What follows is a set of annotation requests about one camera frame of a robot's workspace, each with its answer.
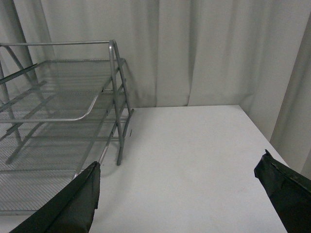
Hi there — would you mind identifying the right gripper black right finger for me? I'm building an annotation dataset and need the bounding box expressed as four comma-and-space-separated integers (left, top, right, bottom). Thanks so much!
254, 150, 311, 233

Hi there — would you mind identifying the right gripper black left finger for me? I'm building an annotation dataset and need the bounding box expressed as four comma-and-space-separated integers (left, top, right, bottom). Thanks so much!
11, 162, 101, 233

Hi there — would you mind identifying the grey metal mesh rack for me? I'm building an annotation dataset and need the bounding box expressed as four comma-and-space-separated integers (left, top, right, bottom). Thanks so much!
0, 40, 134, 216

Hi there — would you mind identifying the white curtain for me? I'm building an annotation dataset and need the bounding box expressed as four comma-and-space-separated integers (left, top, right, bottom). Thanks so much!
0, 0, 311, 177

